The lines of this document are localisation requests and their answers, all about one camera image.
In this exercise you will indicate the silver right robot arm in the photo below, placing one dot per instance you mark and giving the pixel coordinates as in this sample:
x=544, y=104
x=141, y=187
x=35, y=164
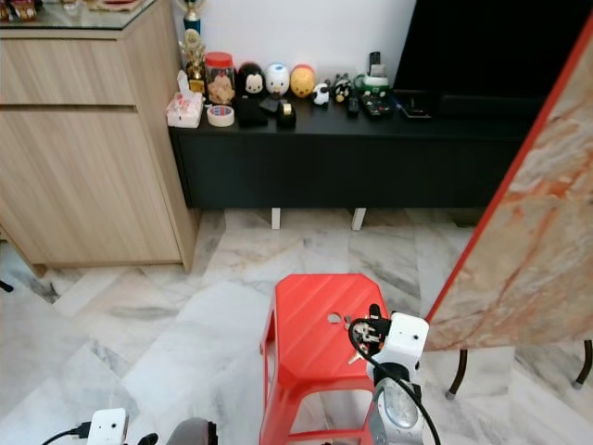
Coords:
x=394, y=413

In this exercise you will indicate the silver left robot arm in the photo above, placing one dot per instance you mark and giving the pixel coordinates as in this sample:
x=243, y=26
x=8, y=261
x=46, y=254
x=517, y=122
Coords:
x=193, y=433

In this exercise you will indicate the bunch of metal keys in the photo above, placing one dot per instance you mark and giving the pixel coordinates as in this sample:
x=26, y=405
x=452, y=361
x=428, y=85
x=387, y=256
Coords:
x=356, y=334

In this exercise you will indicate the red plastic stool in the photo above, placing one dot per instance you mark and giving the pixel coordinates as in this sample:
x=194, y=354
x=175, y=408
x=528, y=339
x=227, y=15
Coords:
x=310, y=362

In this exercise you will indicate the black metal table leg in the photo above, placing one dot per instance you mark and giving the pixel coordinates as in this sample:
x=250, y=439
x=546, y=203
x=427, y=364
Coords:
x=586, y=363
x=460, y=371

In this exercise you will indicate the white console foot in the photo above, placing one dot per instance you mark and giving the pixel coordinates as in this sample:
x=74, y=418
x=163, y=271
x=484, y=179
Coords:
x=275, y=219
x=358, y=219

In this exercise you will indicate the black low tv console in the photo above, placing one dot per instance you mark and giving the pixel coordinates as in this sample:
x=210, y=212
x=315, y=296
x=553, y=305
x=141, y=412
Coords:
x=334, y=165

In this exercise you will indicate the marble table with red edge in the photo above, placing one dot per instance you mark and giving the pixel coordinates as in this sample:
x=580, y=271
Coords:
x=528, y=232

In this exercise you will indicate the black floor rod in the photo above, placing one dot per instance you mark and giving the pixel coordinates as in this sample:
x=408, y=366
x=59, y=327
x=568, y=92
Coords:
x=5, y=285

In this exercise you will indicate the black button keypad device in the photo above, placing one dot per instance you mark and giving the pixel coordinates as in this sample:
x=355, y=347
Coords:
x=377, y=106

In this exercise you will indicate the small black remote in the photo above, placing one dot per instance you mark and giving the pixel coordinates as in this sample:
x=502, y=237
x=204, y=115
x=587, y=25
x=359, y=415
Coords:
x=352, y=106

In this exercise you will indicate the flat black tray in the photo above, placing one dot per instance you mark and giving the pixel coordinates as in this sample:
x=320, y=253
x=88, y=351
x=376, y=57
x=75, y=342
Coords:
x=412, y=104

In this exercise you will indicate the black tape dispenser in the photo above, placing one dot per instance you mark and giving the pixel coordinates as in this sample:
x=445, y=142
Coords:
x=285, y=114

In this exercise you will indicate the small panda figure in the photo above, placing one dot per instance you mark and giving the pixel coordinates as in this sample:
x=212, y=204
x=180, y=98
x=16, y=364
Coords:
x=321, y=94

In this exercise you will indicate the black and white cat figure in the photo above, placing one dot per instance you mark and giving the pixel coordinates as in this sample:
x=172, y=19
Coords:
x=341, y=88

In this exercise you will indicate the green and white container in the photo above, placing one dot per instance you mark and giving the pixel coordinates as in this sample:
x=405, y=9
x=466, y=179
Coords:
x=375, y=85

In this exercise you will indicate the black box under figure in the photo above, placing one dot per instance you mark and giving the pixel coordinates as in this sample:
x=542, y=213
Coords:
x=250, y=112

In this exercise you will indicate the yellow bear head figure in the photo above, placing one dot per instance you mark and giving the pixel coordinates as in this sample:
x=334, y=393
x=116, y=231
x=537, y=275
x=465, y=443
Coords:
x=302, y=82

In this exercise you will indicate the upright black phone handset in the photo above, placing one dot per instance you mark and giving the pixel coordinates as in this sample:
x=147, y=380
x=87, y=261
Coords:
x=374, y=62

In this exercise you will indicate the white round head figure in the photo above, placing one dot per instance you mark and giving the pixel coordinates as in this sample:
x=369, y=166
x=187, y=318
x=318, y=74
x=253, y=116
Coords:
x=276, y=79

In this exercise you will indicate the white tape roll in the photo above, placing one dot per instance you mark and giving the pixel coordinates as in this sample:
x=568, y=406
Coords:
x=211, y=115

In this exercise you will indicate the black mouse head figure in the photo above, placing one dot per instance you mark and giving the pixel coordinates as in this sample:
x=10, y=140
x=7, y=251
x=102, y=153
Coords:
x=250, y=81

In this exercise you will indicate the pink tissue box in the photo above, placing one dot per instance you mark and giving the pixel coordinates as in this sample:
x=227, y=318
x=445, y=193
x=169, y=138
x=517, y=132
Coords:
x=183, y=111

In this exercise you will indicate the clear jar with red lid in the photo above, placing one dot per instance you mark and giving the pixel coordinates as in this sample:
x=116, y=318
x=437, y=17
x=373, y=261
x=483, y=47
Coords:
x=220, y=82

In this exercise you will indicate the black television screen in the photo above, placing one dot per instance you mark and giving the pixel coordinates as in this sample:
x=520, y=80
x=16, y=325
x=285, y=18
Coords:
x=482, y=46

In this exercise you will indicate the light wooden cabinet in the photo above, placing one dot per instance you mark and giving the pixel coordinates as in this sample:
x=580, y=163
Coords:
x=83, y=176

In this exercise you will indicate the gold trophy figure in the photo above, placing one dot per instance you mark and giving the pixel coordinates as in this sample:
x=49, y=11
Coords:
x=195, y=57

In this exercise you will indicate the blue and gold trophy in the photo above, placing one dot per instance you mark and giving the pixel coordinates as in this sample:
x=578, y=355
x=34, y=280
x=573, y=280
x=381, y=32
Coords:
x=193, y=11

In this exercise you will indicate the red ornaments on glass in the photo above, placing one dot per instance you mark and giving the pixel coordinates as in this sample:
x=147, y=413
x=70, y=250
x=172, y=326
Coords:
x=23, y=8

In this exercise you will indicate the red flat dish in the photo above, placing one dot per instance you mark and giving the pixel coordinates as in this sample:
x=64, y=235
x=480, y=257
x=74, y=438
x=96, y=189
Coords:
x=119, y=4

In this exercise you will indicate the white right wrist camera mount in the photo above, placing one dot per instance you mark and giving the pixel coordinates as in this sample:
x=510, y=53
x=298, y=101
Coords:
x=403, y=341

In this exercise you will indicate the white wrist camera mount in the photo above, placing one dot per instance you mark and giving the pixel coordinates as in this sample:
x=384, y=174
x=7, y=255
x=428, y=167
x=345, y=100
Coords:
x=108, y=428
x=403, y=341

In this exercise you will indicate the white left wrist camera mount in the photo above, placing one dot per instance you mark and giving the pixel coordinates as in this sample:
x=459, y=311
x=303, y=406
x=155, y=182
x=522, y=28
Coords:
x=108, y=428

